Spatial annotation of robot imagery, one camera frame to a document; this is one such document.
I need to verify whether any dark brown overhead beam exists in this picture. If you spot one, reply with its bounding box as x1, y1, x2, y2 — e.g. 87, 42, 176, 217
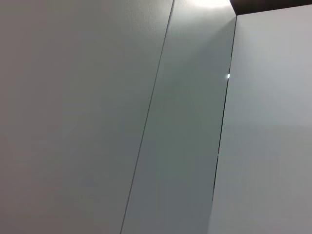
229, 0, 312, 16

